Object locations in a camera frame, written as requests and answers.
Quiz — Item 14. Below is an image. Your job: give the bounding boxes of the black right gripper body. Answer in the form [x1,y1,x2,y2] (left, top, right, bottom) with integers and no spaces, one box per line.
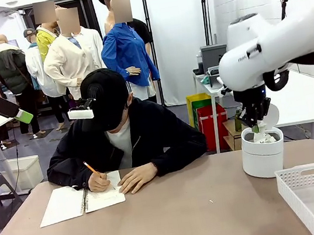
[232,85,269,113]

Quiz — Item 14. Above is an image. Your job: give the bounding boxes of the white paper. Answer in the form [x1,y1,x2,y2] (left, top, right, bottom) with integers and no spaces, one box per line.
[251,120,269,144]
[265,133,280,144]

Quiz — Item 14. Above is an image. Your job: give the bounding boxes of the orange pencil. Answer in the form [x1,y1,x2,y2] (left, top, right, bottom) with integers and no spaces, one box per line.
[82,157,117,195]

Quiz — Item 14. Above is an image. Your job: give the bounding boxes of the white spiral notebook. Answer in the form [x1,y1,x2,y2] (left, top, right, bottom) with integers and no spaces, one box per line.
[33,170,129,229]

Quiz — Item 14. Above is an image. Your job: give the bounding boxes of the person's right forearm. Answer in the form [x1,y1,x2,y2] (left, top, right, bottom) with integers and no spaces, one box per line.
[45,155,96,196]

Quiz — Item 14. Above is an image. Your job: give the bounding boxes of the person's left forearm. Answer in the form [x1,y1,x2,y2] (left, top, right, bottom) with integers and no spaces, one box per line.
[147,132,211,175]

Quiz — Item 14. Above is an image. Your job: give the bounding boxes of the person's right hand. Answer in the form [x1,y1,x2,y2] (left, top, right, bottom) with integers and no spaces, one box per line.
[86,170,111,194]

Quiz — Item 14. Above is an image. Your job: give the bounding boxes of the person's left hand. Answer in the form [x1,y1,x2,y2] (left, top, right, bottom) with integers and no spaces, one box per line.
[115,162,160,196]

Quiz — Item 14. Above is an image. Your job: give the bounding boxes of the green bottle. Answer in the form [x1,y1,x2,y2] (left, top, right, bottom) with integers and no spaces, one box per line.
[232,109,247,133]

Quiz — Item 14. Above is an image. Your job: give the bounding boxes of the wooden shelf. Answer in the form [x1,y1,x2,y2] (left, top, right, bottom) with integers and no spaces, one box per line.
[222,118,244,153]

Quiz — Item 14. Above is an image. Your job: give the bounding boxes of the small white side table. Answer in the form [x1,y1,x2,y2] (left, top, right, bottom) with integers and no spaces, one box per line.
[192,65,241,155]

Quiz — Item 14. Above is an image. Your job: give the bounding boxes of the grey tray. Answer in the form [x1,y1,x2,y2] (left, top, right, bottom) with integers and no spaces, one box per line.
[206,65,226,89]

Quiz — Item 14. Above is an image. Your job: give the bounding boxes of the white round trash bin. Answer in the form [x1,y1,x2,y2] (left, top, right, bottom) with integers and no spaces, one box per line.
[234,102,290,182]

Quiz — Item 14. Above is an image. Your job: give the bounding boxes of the large white work table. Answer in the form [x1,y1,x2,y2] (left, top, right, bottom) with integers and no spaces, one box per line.
[216,61,314,155]

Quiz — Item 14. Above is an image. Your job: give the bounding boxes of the mannequin in white shirt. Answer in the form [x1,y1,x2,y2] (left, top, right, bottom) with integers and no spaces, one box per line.
[20,24,70,135]

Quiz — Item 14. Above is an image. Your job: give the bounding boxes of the yellow-green bag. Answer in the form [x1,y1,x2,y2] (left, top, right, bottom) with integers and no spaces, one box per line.
[185,91,216,130]

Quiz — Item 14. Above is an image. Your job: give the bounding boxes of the grey box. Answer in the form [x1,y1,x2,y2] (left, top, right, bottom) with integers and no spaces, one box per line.
[199,42,231,74]

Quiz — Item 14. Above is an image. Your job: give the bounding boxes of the white storage bin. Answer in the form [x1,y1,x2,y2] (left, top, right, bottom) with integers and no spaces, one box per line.
[0,154,46,194]

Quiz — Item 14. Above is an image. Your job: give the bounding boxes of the mannequin in yellow jacket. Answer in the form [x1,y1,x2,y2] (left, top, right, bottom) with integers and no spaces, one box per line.
[30,0,63,65]

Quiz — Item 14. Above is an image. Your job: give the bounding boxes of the mannequin in cream jacket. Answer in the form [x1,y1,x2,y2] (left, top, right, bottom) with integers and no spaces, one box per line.
[35,2,113,110]

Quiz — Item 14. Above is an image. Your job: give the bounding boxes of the black tripod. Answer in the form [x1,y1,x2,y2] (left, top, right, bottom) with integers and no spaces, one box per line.
[278,0,292,21]

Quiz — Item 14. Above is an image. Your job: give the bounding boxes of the person in black jacket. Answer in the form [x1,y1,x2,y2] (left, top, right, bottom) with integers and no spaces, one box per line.
[37,87,212,196]

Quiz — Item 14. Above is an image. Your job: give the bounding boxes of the black baseball cap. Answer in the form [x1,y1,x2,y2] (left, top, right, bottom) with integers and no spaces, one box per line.
[73,65,134,134]

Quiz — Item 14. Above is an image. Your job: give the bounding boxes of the mannequin in black t-shirt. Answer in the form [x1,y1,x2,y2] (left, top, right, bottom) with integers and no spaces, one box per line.
[100,0,155,63]

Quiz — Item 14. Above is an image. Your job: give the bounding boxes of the mannequin in blue shirt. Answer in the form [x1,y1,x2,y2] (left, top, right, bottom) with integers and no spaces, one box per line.
[93,0,163,106]

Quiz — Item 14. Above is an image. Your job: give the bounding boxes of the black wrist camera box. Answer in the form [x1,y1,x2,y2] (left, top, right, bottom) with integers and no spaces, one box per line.
[260,96,274,116]

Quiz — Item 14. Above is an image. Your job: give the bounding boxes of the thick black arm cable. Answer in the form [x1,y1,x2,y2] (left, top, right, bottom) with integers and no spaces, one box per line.
[260,48,314,93]

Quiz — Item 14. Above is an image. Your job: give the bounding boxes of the white head-mounted camera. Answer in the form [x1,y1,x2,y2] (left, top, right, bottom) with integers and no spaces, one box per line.
[64,84,107,122]

